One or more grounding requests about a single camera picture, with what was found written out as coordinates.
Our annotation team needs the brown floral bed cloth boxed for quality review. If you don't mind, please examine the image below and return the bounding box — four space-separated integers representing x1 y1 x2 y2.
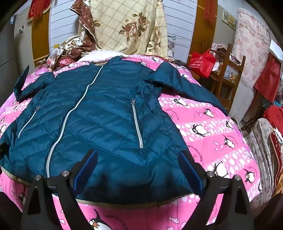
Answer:
56 0 99 64

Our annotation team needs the red hanging cloth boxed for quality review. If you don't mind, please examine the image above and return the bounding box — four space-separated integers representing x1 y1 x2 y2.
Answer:
253 52 282 103

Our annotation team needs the pink penguin print blanket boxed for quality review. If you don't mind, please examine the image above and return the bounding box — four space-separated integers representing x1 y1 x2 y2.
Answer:
0 54 262 230

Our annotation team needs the teal puffer jacket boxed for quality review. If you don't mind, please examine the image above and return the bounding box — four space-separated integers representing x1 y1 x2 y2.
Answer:
0 56 229 205

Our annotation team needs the pink floral white cloth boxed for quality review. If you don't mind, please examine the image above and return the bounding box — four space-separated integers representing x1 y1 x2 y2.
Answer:
231 8 271 89

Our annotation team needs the wooden shelf rack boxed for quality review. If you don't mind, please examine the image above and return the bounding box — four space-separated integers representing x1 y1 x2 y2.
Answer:
208 43 246 98

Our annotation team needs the white pillow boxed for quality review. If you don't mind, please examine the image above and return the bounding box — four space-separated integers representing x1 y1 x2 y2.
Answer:
80 51 125 64

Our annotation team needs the red knot wall ornament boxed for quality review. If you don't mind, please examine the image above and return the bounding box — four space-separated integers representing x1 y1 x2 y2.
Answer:
27 0 53 21

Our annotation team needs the stack of floral bedding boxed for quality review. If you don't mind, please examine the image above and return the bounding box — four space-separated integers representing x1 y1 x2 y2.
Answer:
244 118 283 199

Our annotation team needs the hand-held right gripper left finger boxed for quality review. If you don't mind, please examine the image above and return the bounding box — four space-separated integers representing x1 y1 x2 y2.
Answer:
21 150 98 230

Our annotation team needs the cream floral checked quilt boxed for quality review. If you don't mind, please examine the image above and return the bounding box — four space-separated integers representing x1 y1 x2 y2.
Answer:
70 0 168 60

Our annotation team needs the clear plastic bag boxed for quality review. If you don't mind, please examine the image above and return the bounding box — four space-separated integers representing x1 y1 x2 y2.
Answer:
47 47 62 67

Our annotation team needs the red shopping bag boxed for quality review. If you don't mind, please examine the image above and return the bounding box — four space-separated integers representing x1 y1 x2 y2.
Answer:
190 49 217 78

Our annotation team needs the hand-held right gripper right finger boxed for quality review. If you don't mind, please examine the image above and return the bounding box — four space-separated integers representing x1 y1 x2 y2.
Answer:
179 151 255 230

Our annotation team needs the grey refrigerator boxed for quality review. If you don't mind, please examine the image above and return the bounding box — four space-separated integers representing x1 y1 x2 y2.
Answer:
0 15 18 76

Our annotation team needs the small wall picture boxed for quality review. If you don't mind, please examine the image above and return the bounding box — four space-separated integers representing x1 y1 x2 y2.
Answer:
222 8 237 30

